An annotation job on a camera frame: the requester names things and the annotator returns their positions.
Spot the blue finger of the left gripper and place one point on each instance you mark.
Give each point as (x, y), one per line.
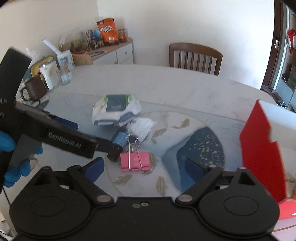
(66, 122)

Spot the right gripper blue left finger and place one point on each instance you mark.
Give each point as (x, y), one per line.
(94, 169)

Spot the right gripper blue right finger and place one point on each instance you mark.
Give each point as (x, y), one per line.
(195, 171)

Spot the tissue pack white green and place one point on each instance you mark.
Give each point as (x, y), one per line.
(116, 109)

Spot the small blue label bottle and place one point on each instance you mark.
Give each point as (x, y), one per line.
(119, 142)

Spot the pink binder clip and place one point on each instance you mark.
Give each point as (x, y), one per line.
(134, 159)

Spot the white paper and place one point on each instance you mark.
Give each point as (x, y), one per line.
(140, 127)

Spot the blue gloved hand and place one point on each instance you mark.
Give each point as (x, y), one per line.
(17, 158)

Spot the brown mug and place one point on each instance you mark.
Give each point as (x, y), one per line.
(35, 88)

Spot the clear drinking glass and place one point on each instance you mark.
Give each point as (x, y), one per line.
(63, 77)

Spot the white thermos cup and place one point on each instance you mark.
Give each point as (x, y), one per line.
(49, 71)

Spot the illustrated white cup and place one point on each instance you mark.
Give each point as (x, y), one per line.
(65, 57)

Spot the red cardboard box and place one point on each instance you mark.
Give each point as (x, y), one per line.
(268, 151)

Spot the white side cabinet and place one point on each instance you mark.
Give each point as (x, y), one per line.
(117, 54)

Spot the orange snack bag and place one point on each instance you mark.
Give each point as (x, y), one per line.
(108, 31)

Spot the red lid jar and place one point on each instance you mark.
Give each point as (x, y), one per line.
(122, 35)

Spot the brown wooden chair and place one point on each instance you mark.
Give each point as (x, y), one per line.
(195, 57)

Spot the dark wooden door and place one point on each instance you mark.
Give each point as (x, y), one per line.
(280, 20)

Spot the grey wall cabinet unit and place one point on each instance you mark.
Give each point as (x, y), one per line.
(283, 90)

